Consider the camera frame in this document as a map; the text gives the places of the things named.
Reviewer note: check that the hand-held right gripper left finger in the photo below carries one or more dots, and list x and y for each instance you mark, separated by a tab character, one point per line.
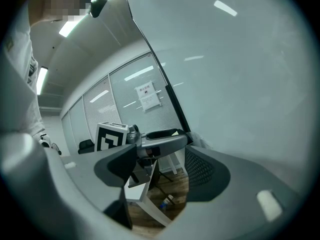
62	196

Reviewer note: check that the black office chair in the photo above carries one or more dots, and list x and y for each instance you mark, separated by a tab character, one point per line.
86	145

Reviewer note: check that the person's head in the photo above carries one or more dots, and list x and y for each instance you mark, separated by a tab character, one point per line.
62	6

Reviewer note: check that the plastic bottle with blue label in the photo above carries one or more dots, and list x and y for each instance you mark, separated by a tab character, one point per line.
166	201

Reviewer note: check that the large white whiteboard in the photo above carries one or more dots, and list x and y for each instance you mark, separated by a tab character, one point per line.
237	71

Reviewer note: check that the person's white shirt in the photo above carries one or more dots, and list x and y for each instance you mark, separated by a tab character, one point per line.
17	59

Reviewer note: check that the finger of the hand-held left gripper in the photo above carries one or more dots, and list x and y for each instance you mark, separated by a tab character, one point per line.
162	133
170	144

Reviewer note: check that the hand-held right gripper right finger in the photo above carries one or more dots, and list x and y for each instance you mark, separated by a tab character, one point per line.
237	196

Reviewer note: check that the black head-worn camera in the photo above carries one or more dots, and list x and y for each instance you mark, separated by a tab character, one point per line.
98	5

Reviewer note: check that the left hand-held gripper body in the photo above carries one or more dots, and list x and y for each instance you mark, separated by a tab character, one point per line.
111	136

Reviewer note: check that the white table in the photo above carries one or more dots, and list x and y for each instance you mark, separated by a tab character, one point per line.
152	209

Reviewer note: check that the white hanging notice sheet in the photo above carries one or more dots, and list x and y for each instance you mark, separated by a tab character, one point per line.
148	96

